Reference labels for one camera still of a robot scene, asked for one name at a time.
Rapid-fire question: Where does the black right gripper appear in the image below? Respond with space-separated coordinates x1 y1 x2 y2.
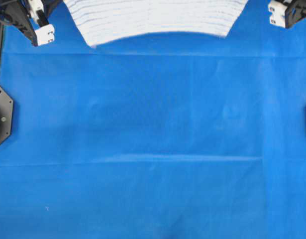
268 0 306 28

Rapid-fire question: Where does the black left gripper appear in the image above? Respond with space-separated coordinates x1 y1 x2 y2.
0 0 61 46

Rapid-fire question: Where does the white striped towel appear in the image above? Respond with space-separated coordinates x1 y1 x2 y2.
64 0 247 47

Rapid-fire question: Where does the blue table cloth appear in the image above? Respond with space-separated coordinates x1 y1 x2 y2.
0 0 306 239

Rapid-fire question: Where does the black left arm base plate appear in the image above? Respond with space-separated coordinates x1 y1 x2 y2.
0 86 13 145

